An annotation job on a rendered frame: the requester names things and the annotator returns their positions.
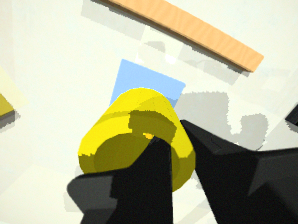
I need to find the yellow block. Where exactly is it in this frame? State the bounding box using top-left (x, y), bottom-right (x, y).
top-left (0, 94), bottom-right (14, 118)

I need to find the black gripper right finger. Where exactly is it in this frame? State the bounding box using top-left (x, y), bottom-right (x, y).
top-left (180, 119), bottom-right (298, 224)

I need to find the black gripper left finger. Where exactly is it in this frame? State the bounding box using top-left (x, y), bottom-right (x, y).
top-left (66, 136), bottom-right (174, 224)

